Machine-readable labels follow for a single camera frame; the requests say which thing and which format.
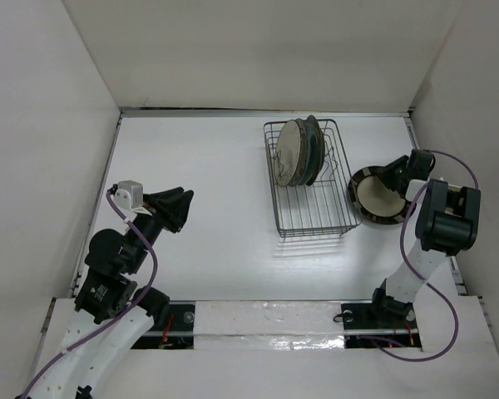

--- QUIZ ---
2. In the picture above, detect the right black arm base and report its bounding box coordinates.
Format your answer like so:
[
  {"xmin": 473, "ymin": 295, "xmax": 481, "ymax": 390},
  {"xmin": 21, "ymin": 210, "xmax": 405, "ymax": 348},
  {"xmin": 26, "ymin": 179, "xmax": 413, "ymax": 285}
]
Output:
[{"xmin": 333, "ymin": 302, "xmax": 422, "ymax": 349}]

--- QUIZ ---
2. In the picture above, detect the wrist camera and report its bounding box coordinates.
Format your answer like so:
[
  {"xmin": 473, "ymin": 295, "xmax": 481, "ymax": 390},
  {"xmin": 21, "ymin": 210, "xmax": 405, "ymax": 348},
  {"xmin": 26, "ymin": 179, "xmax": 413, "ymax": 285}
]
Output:
[
  {"xmin": 110, "ymin": 180, "xmax": 144, "ymax": 210},
  {"xmin": 405, "ymin": 180, "xmax": 427, "ymax": 202}
]

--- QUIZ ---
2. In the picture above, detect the blue floral patterned plate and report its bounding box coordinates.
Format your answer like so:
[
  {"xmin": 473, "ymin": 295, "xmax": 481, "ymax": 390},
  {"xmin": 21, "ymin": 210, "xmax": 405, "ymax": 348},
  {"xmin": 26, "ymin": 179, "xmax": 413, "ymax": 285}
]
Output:
[{"xmin": 289, "ymin": 118, "xmax": 309, "ymax": 186}]

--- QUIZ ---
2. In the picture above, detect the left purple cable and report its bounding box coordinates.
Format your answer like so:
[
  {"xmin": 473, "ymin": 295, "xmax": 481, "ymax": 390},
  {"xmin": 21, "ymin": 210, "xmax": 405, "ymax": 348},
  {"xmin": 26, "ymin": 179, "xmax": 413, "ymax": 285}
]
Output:
[{"xmin": 18, "ymin": 190, "xmax": 157, "ymax": 399}]

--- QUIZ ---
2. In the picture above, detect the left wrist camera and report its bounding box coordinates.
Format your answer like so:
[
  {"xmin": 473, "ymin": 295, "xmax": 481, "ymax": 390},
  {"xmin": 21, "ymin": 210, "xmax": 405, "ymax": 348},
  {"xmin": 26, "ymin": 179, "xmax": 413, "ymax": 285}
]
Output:
[{"xmin": 110, "ymin": 180, "xmax": 144, "ymax": 210}]

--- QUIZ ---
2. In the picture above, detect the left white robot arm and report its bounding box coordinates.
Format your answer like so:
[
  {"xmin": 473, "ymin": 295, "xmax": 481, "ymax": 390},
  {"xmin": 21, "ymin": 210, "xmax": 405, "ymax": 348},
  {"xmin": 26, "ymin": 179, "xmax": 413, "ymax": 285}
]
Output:
[{"xmin": 19, "ymin": 180, "xmax": 194, "ymax": 398}]

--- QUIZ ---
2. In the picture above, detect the dark patterned rim plate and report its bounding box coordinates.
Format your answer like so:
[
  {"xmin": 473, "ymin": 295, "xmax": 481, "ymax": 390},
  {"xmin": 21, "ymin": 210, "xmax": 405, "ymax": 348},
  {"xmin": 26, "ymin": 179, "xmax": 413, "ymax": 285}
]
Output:
[{"xmin": 348, "ymin": 165, "xmax": 416, "ymax": 225}]

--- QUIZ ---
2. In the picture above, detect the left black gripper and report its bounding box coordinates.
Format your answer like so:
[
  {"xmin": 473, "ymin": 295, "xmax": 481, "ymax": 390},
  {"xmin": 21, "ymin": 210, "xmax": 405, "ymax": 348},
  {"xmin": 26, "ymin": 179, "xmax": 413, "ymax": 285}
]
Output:
[{"xmin": 126, "ymin": 185, "xmax": 194, "ymax": 272}]

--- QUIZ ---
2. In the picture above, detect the purple cable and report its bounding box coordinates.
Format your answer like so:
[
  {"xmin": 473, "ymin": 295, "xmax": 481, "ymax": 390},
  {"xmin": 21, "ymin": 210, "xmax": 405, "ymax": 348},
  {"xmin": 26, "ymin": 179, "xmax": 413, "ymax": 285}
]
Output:
[
  {"xmin": 18, "ymin": 190, "xmax": 157, "ymax": 399},
  {"xmin": 368, "ymin": 150, "xmax": 482, "ymax": 362}
]

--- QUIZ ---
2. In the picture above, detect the teal flower plate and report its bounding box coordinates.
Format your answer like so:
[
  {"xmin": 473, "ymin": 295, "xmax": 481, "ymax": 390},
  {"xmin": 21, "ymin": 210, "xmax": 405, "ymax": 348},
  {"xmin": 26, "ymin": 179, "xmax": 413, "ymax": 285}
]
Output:
[{"xmin": 298, "ymin": 115, "xmax": 325, "ymax": 186}]

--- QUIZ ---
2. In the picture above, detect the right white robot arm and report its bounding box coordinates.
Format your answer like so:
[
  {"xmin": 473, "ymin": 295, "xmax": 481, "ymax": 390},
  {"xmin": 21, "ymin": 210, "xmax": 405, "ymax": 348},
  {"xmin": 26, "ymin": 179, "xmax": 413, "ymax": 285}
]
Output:
[{"xmin": 367, "ymin": 150, "xmax": 482, "ymax": 327}]

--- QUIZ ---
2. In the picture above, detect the beige tree pattern plate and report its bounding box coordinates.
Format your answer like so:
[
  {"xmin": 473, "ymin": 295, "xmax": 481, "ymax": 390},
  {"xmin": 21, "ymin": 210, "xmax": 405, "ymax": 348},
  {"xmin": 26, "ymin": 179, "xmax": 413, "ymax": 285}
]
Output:
[{"xmin": 274, "ymin": 120, "xmax": 304, "ymax": 187}]

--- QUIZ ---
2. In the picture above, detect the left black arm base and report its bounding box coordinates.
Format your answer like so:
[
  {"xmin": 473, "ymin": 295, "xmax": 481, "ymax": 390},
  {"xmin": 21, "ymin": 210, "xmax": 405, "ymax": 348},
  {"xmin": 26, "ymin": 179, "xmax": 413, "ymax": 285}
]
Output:
[{"xmin": 131, "ymin": 288, "xmax": 195, "ymax": 350}]

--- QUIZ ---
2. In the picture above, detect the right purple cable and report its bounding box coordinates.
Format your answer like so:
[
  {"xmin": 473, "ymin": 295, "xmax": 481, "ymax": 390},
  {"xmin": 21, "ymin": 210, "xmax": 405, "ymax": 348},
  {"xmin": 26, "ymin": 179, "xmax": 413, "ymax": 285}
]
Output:
[{"xmin": 368, "ymin": 150, "xmax": 482, "ymax": 362}]

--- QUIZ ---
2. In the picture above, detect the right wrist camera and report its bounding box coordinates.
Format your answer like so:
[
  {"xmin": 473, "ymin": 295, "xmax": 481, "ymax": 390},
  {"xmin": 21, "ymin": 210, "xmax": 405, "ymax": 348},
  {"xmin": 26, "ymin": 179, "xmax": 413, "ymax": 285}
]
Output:
[{"xmin": 405, "ymin": 180, "xmax": 427, "ymax": 202}]

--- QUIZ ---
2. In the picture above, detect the black wire dish rack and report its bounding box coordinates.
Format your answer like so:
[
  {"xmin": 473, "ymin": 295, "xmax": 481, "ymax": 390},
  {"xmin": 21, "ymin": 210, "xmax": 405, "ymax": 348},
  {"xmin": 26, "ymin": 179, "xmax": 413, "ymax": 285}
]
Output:
[{"xmin": 264, "ymin": 119, "xmax": 361, "ymax": 239}]

